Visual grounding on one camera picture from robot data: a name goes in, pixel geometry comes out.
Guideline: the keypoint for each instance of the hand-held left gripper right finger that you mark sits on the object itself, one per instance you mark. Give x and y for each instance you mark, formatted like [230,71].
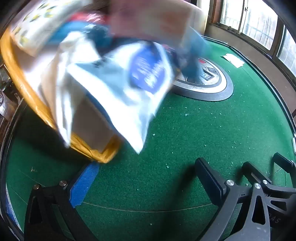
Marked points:
[210,178]

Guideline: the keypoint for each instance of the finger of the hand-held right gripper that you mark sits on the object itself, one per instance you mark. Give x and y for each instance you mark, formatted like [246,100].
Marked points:
[283,162]
[254,171]

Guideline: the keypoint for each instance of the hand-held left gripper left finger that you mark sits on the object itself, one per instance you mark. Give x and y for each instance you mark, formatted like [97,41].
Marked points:
[84,183]

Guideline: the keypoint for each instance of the yellow cardboard box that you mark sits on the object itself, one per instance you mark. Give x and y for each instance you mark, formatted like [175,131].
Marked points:
[97,155]

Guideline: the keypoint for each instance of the blue white wipes packet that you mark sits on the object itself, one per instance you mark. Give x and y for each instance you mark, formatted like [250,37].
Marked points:
[129,97]

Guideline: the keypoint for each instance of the blue towel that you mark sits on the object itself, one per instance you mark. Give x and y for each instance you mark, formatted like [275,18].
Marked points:
[194,60]

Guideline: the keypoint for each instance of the white sock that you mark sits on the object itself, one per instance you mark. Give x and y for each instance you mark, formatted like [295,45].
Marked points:
[69,53]

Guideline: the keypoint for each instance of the round table centre panel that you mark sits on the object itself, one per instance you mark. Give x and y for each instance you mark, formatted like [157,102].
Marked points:
[208,92]

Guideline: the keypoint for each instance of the white paper sheet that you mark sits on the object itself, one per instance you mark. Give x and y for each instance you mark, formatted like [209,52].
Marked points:
[233,60]

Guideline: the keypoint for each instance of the wooden framed window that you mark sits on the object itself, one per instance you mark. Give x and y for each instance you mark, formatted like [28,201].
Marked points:
[261,20]

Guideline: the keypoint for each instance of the lemon print tissue pack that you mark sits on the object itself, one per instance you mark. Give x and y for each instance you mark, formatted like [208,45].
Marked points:
[41,20]

